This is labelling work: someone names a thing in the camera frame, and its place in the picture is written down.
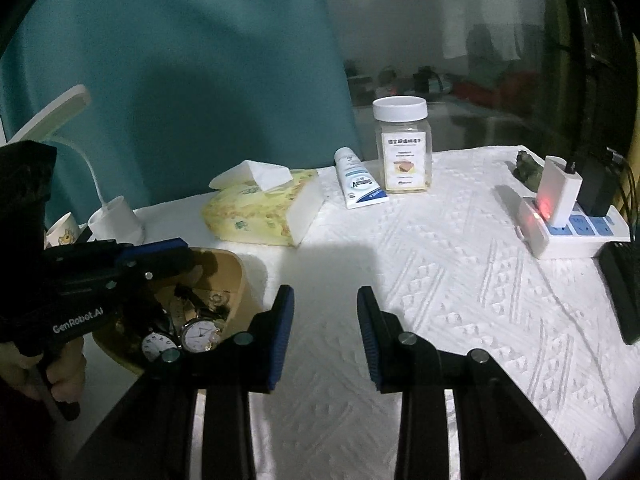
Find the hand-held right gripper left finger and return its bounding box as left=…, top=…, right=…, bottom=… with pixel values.
left=75, top=285, right=296, bottom=480

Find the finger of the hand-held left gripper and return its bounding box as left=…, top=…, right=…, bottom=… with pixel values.
left=112, top=238, right=201, bottom=281
left=107, top=270, right=176, bottom=333

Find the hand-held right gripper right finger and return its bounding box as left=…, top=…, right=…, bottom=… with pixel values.
left=356, top=286, right=588, bottom=480

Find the small round dark-rimmed watch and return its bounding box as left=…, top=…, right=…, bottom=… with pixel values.
left=141, top=332, right=179, bottom=363

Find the black strap watch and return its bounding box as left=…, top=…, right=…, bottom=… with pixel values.
left=172, top=282, right=231, bottom=321

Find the silver metal band watch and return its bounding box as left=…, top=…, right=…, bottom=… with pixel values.
left=180, top=319, right=223, bottom=354

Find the person's left hand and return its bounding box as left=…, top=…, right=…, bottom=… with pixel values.
left=0, top=340, right=87, bottom=411

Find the white desk lamp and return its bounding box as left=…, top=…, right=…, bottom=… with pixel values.
left=7, top=85, right=146, bottom=243

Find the cream cartoon bear mug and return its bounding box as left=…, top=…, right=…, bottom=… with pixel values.
left=44, top=212, right=86, bottom=248

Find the yellow tissue pack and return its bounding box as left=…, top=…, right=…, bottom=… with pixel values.
left=201, top=160, right=325, bottom=247

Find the white textured tablecloth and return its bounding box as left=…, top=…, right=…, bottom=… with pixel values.
left=115, top=145, right=640, bottom=480

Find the white and blue tube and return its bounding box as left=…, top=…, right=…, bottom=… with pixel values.
left=334, top=147, right=390, bottom=210

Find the clear jar with white lid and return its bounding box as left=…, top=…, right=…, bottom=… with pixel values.
left=372, top=96, right=433, bottom=194

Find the teal curtain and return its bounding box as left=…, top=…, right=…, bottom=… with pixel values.
left=0, top=0, right=361, bottom=211

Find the white power strip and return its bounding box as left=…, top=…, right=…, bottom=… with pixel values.
left=516, top=196, right=632, bottom=260

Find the dark stone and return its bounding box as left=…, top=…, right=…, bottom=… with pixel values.
left=512, top=150, right=546, bottom=192

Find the white charger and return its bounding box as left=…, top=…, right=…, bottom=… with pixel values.
left=536, top=156, right=583, bottom=226

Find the black rectangular device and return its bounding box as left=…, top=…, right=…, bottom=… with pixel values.
left=598, top=242, right=640, bottom=346

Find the black charger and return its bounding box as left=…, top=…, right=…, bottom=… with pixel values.
left=575, top=152, right=621, bottom=217

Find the black charger cable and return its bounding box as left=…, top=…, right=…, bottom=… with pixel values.
left=605, top=147, right=640, bottom=226

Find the dark sliding door frame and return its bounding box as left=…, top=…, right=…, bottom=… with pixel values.
left=542, top=0, right=640, bottom=161

